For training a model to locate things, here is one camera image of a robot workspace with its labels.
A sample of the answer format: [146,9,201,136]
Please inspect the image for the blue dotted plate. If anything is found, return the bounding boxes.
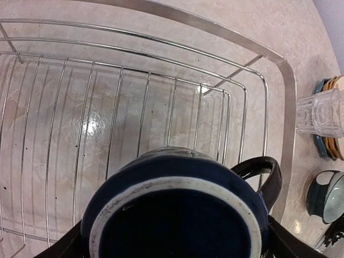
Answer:
[313,78,330,159]

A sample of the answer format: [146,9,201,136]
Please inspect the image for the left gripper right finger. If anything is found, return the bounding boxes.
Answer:
[264,215,327,258]

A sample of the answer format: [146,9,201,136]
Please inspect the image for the dark blue mug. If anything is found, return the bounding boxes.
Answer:
[81,147,282,257]

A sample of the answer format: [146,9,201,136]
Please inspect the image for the clear glass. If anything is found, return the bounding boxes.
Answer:
[296,88,343,138]

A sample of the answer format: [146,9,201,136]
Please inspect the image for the navy white bowl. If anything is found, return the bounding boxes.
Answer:
[306,170,338,217]

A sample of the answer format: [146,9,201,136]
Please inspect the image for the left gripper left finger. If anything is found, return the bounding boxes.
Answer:
[35,219,92,257]

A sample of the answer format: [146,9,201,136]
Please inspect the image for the wire dish rack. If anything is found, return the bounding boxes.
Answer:
[1,1,296,257]

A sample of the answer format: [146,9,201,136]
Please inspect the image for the cream bird pattern plate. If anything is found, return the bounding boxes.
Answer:
[334,76,344,91]

